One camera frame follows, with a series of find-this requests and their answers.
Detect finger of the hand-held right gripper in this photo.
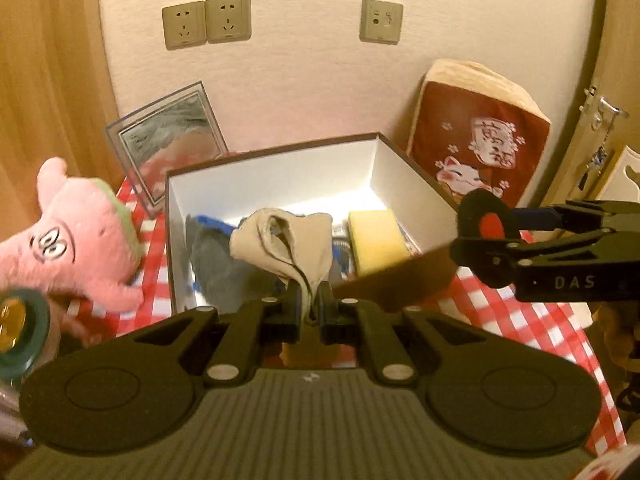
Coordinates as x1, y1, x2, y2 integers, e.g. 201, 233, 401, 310
511, 199, 640, 234
449, 227, 640, 290

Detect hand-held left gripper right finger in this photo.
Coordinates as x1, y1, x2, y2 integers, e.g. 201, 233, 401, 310
318, 282, 489, 387

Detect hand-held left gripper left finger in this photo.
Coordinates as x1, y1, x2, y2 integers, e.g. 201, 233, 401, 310
134, 282, 303, 389

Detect black round pad red centre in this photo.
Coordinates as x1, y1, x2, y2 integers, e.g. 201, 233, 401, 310
457, 187, 514, 241

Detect beige sock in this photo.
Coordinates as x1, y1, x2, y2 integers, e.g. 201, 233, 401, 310
229, 208, 334, 322

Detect yellow sponge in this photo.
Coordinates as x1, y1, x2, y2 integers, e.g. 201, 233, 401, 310
348, 209, 412, 278

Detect dark grey-green cloth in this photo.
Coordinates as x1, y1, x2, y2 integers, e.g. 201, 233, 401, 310
186, 216, 283, 311

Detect brown cardboard box white inside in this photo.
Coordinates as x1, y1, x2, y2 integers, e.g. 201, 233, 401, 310
165, 132, 463, 317

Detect person's right hand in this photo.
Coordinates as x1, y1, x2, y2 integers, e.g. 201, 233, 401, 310
594, 304, 640, 377

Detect red white checkered tablecloth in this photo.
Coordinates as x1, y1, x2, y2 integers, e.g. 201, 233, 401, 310
65, 175, 629, 456

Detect hanging keys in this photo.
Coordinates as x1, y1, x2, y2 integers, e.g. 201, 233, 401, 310
579, 144, 612, 192

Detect white cutout chair back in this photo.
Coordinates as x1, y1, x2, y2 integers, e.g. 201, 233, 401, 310
597, 145, 640, 202

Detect red cat print cushion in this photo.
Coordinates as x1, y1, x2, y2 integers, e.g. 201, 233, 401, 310
406, 58, 552, 207

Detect pink plush toy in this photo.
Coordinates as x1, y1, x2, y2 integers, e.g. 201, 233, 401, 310
0, 156, 147, 313

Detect glass jar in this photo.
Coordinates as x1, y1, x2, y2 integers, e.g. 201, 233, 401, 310
0, 285, 54, 392

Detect silver door handle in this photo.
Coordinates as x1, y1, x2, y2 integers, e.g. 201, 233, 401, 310
582, 85, 629, 132

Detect clear acrylic picture frame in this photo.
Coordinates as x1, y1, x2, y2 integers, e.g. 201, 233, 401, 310
105, 80, 230, 207

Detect beige wall data socket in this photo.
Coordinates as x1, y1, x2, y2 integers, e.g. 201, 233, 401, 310
359, 0, 404, 45

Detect beige wall power socket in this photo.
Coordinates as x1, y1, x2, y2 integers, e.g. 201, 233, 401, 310
161, 1, 207, 51
205, 0, 252, 44

